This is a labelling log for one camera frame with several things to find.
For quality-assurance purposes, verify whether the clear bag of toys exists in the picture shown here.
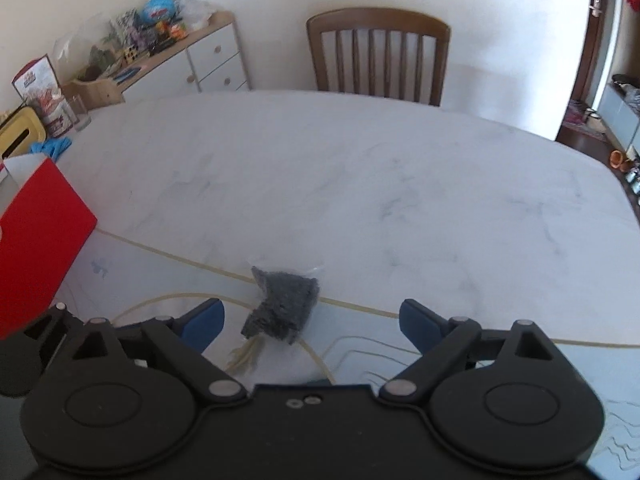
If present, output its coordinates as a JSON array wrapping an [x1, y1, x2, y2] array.
[[55, 15, 132, 81]]

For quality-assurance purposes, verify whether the red cardboard box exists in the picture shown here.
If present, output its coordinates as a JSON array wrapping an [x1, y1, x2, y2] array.
[[0, 155, 98, 341]]

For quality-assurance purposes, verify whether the dark scrubber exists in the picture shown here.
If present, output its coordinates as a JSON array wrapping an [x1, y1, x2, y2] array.
[[240, 259, 323, 346]]

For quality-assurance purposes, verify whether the red and white snack bag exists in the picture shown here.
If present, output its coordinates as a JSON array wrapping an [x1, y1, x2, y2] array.
[[12, 54, 78, 136]]

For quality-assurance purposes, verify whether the patterned door rug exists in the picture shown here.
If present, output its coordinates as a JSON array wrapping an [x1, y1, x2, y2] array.
[[564, 100, 608, 134]]

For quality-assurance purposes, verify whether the clear plastic bag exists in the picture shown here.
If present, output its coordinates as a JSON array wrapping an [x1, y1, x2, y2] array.
[[177, 0, 218, 31]]

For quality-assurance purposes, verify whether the green and yellow tissue box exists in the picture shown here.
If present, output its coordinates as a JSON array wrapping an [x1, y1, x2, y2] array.
[[0, 108, 48, 161]]

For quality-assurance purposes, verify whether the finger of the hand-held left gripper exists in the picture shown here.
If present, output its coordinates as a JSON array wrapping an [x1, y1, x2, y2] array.
[[114, 321, 151, 363], [22, 302, 82, 360]]

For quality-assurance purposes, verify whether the blue globe ball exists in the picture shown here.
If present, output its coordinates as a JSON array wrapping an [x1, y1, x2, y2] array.
[[141, 0, 180, 23]]

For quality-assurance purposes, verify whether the white sideboard with wooden top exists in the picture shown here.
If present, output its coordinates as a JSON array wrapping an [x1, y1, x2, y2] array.
[[117, 10, 251, 106]]

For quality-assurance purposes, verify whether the wooden chair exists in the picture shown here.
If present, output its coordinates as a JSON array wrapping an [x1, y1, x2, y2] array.
[[306, 7, 452, 107]]

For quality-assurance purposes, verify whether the light blue printed table mat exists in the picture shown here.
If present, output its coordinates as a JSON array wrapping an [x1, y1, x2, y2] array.
[[52, 227, 640, 480]]

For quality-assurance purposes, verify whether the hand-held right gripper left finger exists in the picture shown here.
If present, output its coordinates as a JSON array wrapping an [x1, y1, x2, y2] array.
[[50, 298, 248, 402]]

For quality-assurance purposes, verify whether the blue cloth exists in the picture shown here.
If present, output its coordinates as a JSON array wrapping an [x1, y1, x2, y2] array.
[[30, 137, 73, 163]]

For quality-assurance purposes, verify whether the grey plastic bag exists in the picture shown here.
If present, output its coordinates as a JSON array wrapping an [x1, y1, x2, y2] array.
[[611, 74, 640, 103]]

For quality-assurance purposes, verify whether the brown door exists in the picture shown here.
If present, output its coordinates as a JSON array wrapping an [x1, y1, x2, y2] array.
[[555, 0, 610, 143]]

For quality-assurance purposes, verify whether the clear drinking glass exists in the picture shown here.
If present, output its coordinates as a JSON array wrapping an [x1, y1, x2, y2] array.
[[64, 95, 92, 132]]

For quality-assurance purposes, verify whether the wooden desk organizer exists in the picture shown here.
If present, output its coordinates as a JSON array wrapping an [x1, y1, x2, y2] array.
[[60, 62, 141, 107]]

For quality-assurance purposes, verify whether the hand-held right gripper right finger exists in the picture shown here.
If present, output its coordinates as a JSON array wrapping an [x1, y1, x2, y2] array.
[[377, 298, 563, 402]]

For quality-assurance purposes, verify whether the pale blue cabinet unit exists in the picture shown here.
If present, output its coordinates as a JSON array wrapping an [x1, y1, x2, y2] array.
[[597, 77, 640, 153]]

